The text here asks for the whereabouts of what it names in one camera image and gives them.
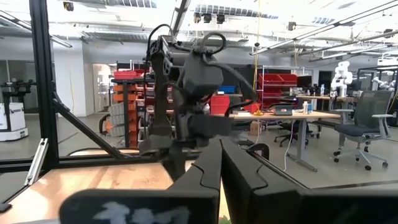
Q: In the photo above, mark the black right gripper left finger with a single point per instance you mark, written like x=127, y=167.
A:
x=199, y=186

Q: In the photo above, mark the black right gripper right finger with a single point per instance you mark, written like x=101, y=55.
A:
x=264, y=199

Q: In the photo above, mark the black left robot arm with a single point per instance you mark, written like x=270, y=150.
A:
x=160, y=93

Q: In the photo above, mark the red plastic box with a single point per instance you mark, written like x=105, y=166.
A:
x=219, y=104

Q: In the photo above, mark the blue bin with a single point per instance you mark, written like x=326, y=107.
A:
x=227, y=89

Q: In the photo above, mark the cardboard box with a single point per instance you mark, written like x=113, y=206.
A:
x=255, y=128

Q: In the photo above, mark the shelf with orange bins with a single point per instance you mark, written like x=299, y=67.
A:
x=133, y=93

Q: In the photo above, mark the black office chair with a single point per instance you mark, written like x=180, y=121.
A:
x=293, y=130

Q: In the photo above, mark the wooden top desk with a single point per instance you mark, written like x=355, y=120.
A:
x=280, y=115

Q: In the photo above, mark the dark laptop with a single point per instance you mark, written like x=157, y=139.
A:
x=283, y=110

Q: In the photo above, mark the white bottle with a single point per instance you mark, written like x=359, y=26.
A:
x=305, y=107

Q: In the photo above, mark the small black monitor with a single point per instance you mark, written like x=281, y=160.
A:
x=304, y=81

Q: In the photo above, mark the grey office chair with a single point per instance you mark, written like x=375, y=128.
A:
x=370, y=118

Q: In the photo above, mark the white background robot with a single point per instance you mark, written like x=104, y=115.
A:
x=341, y=77

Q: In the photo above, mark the white mobile cart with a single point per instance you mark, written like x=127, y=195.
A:
x=12, y=119

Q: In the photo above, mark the black flat table clamp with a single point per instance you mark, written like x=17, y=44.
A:
x=4, y=208

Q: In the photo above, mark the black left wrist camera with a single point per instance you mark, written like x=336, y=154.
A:
x=202, y=74

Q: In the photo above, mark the black aluminium table frame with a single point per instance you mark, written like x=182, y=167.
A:
x=43, y=77

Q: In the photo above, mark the silver aluminium bracket strip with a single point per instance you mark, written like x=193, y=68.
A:
x=35, y=161

